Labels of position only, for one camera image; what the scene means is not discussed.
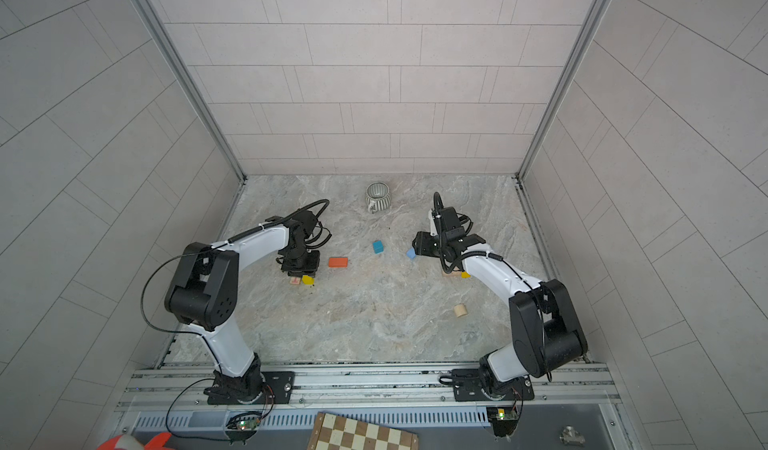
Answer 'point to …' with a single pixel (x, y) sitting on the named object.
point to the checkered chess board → (332, 432)
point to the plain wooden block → (454, 273)
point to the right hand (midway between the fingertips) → (418, 243)
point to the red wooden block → (338, 262)
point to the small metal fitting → (571, 436)
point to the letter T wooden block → (295, 280)
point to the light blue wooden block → (411, 253)
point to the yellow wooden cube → (307, 280)
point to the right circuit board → (503, 420)
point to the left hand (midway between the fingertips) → (319, 268)
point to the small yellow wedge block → (465, 274)
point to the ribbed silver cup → (377, 197)
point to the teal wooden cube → (378, 246)
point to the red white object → (127, 442)
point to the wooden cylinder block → (460, 310)
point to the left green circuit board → (243, 425)
